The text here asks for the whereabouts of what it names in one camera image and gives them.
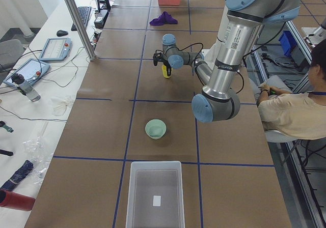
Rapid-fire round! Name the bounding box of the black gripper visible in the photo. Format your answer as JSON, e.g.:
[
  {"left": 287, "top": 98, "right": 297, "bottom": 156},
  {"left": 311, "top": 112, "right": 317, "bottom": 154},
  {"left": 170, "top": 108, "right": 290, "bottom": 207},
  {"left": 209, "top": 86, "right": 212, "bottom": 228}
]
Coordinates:
[{"left": 153, "top": 50, "right": 165, "bottom": 66}]

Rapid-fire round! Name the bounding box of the yellow plastic cup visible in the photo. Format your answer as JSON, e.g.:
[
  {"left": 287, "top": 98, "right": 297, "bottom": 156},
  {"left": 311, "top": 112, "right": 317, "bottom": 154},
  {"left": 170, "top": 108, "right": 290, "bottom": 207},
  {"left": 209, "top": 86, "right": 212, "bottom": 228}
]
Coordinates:
[{"left": 161, "top": 65, "right": 172, "bottom": 78}]

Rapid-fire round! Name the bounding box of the purple cloth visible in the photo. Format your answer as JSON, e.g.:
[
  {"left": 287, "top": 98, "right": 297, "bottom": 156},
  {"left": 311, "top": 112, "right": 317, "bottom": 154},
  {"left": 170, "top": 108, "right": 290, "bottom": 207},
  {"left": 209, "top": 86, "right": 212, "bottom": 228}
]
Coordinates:
[{"left": 149, "top": 11, "right": 178, "bottom": 26}]

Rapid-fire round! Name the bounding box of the pale green bowl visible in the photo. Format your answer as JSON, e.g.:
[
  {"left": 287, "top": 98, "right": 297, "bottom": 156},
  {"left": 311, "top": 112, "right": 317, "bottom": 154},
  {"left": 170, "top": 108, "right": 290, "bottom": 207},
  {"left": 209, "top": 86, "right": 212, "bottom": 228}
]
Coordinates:
[{"left": 145, "top": 119, "right": 167, "bottom": 139}]

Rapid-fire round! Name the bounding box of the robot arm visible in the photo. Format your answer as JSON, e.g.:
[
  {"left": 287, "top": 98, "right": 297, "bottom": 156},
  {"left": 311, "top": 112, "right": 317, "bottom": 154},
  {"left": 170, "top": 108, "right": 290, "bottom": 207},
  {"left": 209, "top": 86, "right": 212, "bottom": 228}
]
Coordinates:
[{"left": 153, "top": 0, "right": 300, "bottom": 123}]

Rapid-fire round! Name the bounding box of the white plastic box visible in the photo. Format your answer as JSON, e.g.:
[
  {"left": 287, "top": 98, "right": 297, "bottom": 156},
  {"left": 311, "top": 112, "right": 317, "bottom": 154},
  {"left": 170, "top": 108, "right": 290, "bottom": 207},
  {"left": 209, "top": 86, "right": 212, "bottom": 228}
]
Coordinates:
[{"left": 125, "top": 161, "right": 185, "bottom": 227}]

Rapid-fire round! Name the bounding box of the black keyboard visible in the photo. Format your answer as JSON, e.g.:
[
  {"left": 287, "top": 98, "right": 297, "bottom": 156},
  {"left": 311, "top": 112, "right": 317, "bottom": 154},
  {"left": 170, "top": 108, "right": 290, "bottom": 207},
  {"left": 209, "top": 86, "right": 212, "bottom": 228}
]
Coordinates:
[{"left": 77, "top": 6, "right": 92, "bottom": 27}]

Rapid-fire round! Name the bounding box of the black computer mouse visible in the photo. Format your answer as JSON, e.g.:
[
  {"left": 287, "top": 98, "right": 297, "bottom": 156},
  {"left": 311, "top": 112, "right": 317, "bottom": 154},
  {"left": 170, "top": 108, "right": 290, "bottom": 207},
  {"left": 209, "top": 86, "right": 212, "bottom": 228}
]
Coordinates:
[{"left": 56, "top": 30, "right": 69, "bottom": 37}]

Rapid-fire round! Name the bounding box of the far teach pendant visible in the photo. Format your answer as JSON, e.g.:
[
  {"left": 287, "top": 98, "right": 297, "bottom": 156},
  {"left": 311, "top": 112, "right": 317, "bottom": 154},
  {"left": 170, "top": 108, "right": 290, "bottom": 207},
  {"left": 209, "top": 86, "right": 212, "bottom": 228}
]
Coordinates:
[{"left": 39, "top": 38, "right": 72, "bottom": 62}]

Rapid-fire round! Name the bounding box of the teach pendant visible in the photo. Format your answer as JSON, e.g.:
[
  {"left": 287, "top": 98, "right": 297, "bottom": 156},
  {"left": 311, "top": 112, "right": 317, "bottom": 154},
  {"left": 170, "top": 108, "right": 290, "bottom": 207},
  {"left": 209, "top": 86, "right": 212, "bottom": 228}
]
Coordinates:
[
  {"left": 39, "top": 38, "right": 72, "bottom": 62},
  {"left": 3, "top": 58, "right": 50, "bottom": 87}
]

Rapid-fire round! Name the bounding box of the crumpled white cloth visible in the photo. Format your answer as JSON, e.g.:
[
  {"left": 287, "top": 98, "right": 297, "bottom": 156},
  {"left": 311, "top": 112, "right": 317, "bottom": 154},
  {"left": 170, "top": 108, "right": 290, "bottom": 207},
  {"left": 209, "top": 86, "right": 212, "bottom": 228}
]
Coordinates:
[{"left": 50, "top": 96, "right": 74, "bottom": 116}]

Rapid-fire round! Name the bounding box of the near teach pendant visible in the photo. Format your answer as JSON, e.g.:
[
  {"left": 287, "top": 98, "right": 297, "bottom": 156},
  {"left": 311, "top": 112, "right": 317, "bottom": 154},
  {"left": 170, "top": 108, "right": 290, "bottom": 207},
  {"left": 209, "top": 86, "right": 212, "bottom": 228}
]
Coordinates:
[{"left": 3, "top": 58, "right": 50, "bottom": 87}]

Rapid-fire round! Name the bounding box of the blue storage bin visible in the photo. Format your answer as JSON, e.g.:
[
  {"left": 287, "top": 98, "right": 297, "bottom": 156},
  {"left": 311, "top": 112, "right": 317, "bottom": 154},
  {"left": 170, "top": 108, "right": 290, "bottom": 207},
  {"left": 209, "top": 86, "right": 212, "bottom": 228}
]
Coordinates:
[{"left": 278, "top": 31, "right": 297, "bottom": 58}]

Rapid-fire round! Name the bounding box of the clear water bottle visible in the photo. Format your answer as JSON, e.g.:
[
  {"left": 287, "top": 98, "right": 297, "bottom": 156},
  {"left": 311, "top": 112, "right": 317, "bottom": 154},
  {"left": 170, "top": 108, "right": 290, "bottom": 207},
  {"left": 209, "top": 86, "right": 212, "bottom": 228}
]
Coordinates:
[{"left": 11, "top": 73, "right": 41, "bottom": 102}]

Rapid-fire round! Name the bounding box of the seated person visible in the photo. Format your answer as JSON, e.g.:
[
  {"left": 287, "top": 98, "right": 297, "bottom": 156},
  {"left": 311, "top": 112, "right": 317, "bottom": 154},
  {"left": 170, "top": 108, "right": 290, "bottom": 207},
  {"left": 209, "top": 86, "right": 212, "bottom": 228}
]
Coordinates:
[{"left": 256, "top": 40, "right": 325, "bottom": 140}]

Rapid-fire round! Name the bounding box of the clear plastic wrap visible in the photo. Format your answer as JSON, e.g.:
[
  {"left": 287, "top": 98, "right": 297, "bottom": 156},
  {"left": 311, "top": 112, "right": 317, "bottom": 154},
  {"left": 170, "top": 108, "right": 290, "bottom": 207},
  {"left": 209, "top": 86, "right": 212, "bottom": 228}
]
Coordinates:
[{"left": 23, "top": 136, "right": 53, "bottom": 186}]

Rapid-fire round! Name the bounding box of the folded blue umbrella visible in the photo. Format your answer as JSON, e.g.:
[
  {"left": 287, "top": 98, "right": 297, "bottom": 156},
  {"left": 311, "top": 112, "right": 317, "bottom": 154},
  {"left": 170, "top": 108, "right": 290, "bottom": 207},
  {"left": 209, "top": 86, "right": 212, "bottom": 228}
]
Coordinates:
[{"left": 1, "top": 160, "right": 34, "bottom": 191}]

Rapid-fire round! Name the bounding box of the red bottle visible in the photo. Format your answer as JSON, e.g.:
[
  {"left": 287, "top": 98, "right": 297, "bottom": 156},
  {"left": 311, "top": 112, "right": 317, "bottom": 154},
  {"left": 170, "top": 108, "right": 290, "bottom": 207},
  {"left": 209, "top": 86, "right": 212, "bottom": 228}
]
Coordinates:
[{"left": 1, "top": 189, "right": 35, "bottom": 211}]

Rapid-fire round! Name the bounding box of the aluminium frame post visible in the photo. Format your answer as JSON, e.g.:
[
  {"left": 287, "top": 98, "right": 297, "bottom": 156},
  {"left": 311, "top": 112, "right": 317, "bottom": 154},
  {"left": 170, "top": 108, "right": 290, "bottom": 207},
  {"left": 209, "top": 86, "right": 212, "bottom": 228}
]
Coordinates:
[{"left": 64, "top": 0, "right": 96, "bottom": 61}]

